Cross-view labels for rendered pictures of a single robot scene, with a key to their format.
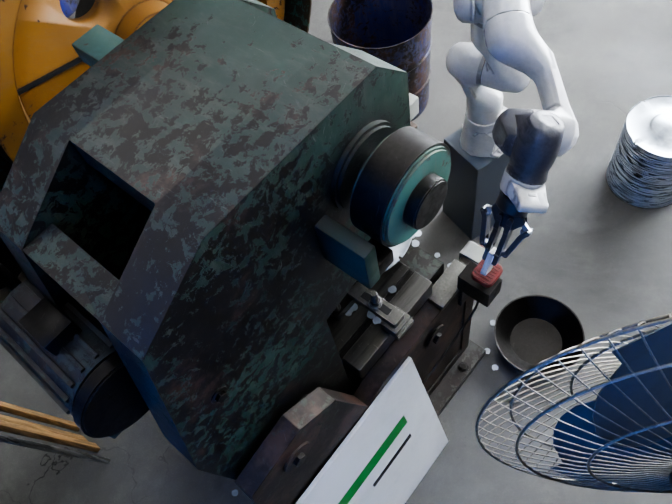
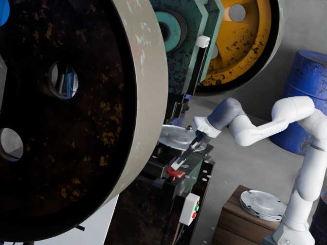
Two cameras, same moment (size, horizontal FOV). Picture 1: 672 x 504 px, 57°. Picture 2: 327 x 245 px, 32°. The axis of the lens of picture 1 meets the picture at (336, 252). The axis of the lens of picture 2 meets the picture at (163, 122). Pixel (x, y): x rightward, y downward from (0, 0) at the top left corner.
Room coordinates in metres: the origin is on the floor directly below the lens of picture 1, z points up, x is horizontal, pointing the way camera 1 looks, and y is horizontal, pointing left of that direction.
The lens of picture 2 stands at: (-0.85, -2.11, 1.82)
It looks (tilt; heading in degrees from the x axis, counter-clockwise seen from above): 20 degrees down; 52
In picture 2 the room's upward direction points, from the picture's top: 15 degrees clockwise
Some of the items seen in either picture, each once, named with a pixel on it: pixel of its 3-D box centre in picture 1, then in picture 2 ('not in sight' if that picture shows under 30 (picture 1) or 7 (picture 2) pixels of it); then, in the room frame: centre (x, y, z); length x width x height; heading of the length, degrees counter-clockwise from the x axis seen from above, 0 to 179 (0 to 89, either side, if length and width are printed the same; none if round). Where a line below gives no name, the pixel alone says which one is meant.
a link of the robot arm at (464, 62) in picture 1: (474, 80); (303, 192); (1.33, -0.55, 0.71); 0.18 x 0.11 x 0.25; 46
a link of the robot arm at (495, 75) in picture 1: (501, 53); (312, 173); (1.28, -0.60, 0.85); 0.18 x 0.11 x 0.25; 46
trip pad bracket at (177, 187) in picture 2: (477, 292); (168, 196); (0.69, -0.34, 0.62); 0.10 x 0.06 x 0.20; 36
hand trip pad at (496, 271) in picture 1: (486, 278); (172, 178); (0.67, -0.35, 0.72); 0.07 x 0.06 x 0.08; 126
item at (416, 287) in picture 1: (331, 283); (151, 148); (0.80, 0.03, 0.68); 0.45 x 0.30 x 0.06; 36
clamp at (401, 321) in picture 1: (378, 304); not in sight; (0.67, -0.07, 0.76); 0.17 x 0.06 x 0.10; 36
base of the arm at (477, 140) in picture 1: (491, 120); (298, 233); (1.32, -0.62, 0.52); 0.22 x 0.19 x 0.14; 111
